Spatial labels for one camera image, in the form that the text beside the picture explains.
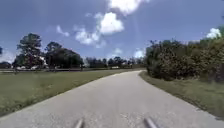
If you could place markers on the pale concrete path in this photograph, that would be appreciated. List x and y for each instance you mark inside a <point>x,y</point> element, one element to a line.
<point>120,100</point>

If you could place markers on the distant row of trees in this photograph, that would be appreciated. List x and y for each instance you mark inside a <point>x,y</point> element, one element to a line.
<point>56,56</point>

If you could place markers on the low distant fence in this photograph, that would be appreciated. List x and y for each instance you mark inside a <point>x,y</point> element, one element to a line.
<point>50,70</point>

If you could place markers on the robot's own part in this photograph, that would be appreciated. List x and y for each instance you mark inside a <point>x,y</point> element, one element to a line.
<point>79,123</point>
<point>150,123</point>

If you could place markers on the dense wood of trees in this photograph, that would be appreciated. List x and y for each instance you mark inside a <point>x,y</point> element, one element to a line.
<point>186,60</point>

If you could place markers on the grass field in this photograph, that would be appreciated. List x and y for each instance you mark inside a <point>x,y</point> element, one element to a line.
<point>33,88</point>

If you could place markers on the grass verge strip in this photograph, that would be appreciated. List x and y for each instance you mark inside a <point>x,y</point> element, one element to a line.
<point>193,93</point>

